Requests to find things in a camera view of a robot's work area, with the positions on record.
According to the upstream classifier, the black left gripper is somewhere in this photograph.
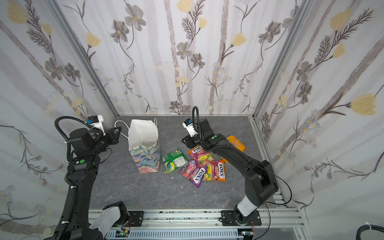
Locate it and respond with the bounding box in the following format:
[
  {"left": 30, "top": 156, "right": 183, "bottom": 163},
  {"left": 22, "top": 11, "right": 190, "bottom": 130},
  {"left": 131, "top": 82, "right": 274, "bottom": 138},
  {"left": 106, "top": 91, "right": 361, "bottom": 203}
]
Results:
[{"left": 88, "top": 125, "right": 122, "bottom": 156}]

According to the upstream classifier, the green Fox's candy bag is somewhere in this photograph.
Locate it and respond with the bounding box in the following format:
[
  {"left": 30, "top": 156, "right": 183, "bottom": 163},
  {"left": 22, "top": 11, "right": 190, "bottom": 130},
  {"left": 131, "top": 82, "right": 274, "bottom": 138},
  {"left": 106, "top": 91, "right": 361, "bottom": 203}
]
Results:
[{"left": 162, "top": 149, "right": 188, "bottom": 174}]

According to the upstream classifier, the floral white paper bag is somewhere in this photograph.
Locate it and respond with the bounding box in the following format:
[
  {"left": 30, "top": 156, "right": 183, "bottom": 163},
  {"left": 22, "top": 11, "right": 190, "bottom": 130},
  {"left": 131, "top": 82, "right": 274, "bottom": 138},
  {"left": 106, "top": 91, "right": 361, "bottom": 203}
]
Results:
[{"left": 114, "top": 119, "right": 162, "bottom": 174}]

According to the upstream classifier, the yellow mango gummy bag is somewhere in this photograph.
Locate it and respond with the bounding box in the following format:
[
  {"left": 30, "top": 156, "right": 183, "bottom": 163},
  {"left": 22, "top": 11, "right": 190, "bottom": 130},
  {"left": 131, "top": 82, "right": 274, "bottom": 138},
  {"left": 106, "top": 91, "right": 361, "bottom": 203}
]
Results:
[{"left": 227, "top": 135, "right": 246, "bottom": 152}]

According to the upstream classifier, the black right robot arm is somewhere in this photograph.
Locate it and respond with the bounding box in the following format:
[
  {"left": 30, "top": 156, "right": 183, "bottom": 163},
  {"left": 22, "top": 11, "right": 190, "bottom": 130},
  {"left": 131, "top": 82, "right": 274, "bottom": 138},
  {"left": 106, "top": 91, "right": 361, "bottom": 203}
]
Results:
[{"left": 182, "top": 106, "right": 279, "bottom": 207}]

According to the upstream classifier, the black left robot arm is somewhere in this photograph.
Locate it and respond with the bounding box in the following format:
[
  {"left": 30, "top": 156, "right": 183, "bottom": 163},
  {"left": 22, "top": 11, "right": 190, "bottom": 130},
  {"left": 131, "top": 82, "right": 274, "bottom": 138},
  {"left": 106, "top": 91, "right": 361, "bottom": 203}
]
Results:
[{"left": 50, "top": 116, "right": 122, "bottom": 240}]

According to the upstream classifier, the pink-yellow Fox's candy bag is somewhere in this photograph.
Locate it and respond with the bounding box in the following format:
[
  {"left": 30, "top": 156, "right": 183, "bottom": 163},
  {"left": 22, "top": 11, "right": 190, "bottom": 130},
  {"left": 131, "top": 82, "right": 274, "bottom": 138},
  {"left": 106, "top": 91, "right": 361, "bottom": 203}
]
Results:
[{"left": 189, "top": 146, "right": 214, "bottom": 165}]

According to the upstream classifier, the purple Fox's candy bag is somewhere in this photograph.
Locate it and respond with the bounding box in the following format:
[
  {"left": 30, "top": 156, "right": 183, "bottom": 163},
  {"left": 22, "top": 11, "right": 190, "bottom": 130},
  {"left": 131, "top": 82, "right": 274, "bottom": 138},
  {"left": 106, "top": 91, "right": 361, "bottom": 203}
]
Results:
[{"left": 179, "top": 160, "right": 207, "bottom": 188}]

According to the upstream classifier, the orange Fox's candy bag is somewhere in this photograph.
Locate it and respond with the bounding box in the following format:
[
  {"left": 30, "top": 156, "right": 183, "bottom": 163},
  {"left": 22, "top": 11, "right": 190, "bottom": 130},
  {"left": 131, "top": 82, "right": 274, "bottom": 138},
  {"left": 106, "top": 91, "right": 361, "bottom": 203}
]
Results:
[{"left": 204, "top": 160, "right": 226, "bottom": 182}]

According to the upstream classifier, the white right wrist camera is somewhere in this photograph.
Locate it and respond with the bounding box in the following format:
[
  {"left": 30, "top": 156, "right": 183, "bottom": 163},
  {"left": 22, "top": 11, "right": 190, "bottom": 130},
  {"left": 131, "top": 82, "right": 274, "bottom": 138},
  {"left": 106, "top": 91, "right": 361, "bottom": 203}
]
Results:
[{"left": 183, "top": 118, "right": 198, "bottom": 138}]

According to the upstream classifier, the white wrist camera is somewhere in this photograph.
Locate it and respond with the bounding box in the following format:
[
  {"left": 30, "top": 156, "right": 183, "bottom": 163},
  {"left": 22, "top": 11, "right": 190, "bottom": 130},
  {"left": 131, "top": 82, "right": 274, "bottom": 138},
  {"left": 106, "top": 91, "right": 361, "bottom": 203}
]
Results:
[
  {"left": 183, "top": 118, "right": 198, "bottom": 138},
  {"left": 86, "top": 115, "right": 105, "bottom": 136}
]

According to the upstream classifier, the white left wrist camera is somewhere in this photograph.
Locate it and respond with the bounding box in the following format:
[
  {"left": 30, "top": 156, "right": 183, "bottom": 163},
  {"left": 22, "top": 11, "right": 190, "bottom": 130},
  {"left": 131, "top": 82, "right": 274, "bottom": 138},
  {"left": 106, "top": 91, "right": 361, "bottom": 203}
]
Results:
[{"left": 86, "top": 115, "right": 105, "bottom": 136}]

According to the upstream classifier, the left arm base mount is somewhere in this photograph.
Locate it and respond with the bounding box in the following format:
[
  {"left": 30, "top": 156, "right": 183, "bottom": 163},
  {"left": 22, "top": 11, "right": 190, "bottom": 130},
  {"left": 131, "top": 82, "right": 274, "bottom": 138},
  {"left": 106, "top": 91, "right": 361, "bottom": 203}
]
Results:
[{"left": 90, "top": 201, "right": 144, "bottom": 237}]

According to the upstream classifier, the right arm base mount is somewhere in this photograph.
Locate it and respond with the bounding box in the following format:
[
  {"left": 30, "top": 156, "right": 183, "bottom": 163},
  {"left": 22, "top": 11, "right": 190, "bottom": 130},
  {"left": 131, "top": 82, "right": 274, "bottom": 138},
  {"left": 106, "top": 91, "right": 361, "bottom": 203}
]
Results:
[{"left": 219, "top": 196, "right": 262, "bottom": 226}]

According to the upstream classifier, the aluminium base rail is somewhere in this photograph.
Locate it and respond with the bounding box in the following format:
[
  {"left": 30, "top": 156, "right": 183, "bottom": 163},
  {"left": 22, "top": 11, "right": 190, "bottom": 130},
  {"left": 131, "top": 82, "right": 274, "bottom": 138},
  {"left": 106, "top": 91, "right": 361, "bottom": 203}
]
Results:
[{"left": 105, "top": 206, "right": 310, "bottom": 240}]

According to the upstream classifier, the black corrugated cable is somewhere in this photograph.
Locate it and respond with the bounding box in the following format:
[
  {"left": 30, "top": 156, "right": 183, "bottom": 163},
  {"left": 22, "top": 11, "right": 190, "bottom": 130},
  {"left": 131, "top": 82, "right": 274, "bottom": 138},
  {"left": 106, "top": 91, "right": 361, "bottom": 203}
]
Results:
[{"left": 356, "top": 222, "right": 384, "bottom": 240}]

